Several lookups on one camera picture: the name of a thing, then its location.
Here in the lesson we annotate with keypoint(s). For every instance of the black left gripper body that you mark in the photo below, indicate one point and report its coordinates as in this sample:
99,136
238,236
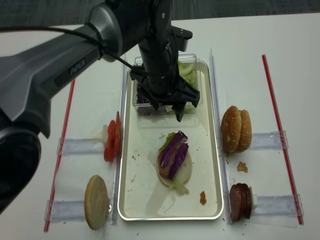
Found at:
159,73

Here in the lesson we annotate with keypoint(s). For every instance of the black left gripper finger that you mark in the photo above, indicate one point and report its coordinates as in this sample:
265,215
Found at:
157,106
179,109

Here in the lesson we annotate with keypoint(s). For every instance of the purple cabbage leaf piece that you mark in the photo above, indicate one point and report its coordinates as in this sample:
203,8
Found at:
176,140

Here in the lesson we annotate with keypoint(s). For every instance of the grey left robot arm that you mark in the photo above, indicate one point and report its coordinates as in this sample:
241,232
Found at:
30,79

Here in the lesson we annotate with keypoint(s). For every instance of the green lettuce pile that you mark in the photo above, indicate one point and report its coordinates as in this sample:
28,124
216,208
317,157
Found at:
188,72

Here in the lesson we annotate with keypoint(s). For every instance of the rear tomato slice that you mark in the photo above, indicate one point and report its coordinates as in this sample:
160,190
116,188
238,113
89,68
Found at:
117,132

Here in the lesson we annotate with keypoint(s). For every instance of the tomato slice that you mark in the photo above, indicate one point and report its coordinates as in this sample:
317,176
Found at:
109,150
117,132

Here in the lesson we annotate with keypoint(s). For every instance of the sausage meat slice on bun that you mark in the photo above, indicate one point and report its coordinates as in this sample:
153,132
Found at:
173,164

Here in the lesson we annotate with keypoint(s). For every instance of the front tomato slice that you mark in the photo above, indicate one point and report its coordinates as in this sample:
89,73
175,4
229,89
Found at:
109,150

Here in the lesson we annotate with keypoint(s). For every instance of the lettuce leaf on bun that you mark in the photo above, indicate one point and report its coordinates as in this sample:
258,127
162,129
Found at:
179,187

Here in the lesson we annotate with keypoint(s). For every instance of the bread crumb on table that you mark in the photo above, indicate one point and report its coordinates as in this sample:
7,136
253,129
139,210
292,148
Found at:
242,167

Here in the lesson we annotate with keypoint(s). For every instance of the front meat patty slice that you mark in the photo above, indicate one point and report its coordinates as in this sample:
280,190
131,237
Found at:
236,197

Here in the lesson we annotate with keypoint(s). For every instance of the meat patty slice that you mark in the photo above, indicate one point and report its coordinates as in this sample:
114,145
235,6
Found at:
248,197
236,197

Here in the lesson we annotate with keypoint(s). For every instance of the rear meat patty slice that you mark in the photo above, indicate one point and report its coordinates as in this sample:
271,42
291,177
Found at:
248,197

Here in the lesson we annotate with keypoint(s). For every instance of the white block behind patties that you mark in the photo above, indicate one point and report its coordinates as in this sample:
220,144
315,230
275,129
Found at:
254,201

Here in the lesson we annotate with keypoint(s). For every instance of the clear holder under patties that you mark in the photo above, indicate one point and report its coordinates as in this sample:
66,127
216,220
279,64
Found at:
282,205

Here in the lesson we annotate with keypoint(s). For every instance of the purple cabbage leaves pile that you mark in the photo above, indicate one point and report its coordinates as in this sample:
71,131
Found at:
142,103

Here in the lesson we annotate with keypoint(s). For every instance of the clear plastic salad container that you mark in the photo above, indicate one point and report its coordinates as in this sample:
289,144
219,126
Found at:
185,58

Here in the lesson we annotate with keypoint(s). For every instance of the sesame bun top front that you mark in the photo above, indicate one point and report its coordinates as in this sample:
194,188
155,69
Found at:
231,125

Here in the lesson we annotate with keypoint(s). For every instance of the sesame bun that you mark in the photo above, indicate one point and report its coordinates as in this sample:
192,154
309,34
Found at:
245,132
231,125

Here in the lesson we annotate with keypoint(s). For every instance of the white block behind tomatoes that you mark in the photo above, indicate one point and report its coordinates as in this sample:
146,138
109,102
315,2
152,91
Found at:
102,135

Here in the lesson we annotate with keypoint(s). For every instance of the bottom bun slice on tray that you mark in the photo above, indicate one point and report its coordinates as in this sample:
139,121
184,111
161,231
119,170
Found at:
183,174

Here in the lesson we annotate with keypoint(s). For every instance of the sesame bun top rear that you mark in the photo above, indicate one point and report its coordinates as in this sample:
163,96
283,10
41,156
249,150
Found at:
245,132

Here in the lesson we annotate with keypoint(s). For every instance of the clear holder under tomatoes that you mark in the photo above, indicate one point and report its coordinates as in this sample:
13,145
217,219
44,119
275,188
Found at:
71,146

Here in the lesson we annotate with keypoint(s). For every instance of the cream rectangular serving tray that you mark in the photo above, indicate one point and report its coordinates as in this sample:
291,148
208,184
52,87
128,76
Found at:
142,196

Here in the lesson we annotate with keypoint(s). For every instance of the right red strip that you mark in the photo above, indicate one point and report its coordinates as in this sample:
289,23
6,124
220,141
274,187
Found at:
295,194

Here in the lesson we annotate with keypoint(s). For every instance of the red strip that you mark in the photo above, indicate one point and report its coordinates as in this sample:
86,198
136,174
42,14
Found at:
60,162
295,194

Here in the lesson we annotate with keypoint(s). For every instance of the food crumb on tray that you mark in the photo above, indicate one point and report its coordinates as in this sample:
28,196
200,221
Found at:
203,199

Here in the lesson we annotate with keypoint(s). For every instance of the clear holder under sesame buns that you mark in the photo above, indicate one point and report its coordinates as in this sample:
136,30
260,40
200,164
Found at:
276,140

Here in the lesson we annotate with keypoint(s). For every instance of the upright bun slice left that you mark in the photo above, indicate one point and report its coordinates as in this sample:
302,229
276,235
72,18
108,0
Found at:
96,202

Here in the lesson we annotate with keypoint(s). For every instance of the left red strip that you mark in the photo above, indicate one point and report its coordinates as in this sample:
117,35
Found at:
60,162

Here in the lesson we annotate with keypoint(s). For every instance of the clear holder under left bun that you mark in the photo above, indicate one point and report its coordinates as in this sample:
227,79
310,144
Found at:
63,211

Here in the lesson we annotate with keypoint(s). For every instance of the right clear long rail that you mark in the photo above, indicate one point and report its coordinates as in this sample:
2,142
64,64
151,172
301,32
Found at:
217,125

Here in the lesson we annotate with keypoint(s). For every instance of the clear long rail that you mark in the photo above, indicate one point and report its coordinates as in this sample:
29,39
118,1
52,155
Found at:
217,125
114,210

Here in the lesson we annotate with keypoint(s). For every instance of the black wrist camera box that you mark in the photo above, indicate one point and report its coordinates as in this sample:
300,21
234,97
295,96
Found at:
181,37

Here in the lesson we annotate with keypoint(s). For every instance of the left clear long rail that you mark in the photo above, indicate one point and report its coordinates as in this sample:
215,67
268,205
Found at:
114,210

